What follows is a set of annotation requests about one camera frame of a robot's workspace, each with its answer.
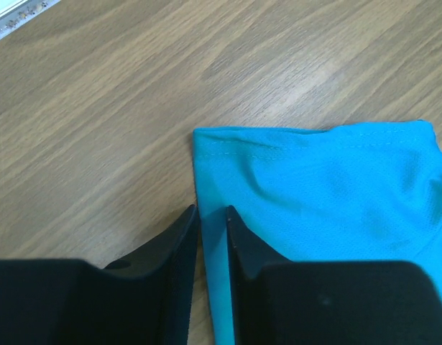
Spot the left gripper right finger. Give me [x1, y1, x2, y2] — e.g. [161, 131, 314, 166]
[226, 207, 442, 344]

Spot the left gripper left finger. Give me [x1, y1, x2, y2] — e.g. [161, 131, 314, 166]
[0, 206, 198, 344]

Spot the teal t shirt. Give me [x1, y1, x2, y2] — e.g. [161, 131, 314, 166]
[193, 120, 442, 344]

